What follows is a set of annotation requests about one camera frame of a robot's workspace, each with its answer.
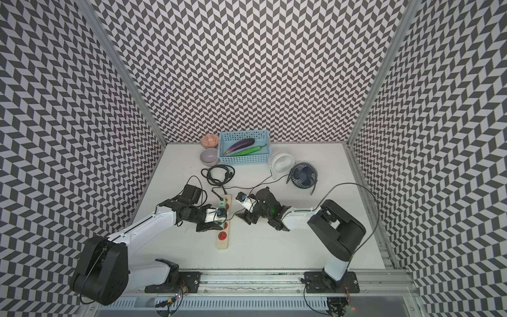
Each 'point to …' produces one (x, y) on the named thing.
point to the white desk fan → (280, 162)
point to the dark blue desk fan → (303, 175)
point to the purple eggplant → (239, 144)
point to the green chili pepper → (250, 150)
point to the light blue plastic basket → (244, 147)
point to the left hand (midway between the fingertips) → (217, 223)
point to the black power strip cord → (228, 176)
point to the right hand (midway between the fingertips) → (242, 208)
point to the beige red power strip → (223, 236)
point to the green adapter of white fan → (222, 204)
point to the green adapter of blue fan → (222, 220)
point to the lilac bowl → (209, 157)
